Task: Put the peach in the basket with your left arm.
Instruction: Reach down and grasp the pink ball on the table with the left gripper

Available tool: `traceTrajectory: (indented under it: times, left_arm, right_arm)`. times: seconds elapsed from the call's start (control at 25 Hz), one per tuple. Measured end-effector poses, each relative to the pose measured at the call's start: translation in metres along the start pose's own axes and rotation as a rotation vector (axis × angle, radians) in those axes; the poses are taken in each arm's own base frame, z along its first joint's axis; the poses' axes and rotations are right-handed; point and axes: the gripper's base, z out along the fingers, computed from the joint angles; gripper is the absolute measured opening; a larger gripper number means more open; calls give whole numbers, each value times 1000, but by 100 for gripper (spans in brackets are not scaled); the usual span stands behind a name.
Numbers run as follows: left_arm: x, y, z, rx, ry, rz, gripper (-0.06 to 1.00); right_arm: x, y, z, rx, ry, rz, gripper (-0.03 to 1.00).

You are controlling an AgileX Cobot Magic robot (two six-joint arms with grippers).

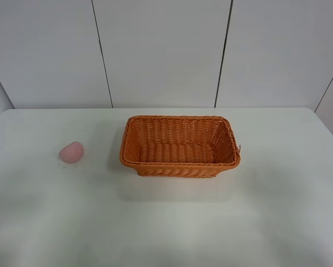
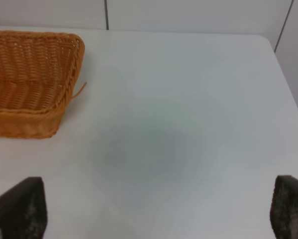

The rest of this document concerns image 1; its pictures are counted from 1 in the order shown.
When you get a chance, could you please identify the pink peach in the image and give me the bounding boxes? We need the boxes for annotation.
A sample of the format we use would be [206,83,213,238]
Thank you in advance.
[59,142,84,164]

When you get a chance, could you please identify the orange wicker basket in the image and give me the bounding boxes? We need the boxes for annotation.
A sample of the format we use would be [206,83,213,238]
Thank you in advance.
[120,115,241,178]

